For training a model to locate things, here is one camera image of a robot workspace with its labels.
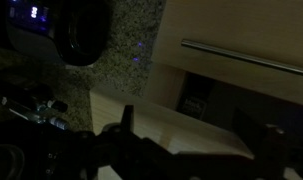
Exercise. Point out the light wood wall cupboard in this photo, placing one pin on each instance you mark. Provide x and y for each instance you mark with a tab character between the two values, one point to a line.
151	123

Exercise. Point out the light wood drawer front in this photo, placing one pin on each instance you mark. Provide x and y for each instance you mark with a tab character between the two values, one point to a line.
244	30

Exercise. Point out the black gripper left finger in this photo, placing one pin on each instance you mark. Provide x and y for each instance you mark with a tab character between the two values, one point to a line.
127	118

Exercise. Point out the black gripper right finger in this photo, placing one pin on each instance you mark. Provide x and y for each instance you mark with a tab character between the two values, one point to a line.
249	128

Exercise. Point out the black coffee maker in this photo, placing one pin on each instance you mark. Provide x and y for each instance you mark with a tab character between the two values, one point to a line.
57	30

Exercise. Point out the black box with label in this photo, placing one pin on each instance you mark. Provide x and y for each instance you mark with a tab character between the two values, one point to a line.
195	100

